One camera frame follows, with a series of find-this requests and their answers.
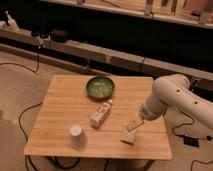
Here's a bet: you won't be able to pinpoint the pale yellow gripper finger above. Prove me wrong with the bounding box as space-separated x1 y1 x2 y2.
127 118 144 131

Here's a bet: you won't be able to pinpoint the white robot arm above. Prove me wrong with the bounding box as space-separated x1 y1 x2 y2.
126 74 213 131

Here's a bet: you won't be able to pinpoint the beige sponge block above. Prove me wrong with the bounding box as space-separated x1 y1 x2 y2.
120 123 136 145

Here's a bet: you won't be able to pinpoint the white milk carton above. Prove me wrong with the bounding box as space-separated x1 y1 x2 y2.
90 100 113 128

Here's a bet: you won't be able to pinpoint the green bowl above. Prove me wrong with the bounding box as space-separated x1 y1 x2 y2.
86 76 115 99

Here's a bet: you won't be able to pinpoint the black power adapter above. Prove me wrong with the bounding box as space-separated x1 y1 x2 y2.
183 136 199 147

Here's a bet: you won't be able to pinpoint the white paper cup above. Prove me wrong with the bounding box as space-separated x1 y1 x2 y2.
69 124 87 149

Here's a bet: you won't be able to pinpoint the wooden table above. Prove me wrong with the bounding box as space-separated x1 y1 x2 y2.
24 75 172 160

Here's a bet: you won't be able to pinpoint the white spray bottle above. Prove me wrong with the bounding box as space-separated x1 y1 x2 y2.
5 11 19 31

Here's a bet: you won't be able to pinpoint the black cable right floor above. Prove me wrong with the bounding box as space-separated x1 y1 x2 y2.
171 111 213 141

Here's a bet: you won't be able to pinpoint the black cable floor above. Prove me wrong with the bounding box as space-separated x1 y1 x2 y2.
171 111 213 141
18 101 44 171

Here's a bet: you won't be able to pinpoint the black cable left floor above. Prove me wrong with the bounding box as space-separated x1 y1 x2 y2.
18 101 44 171

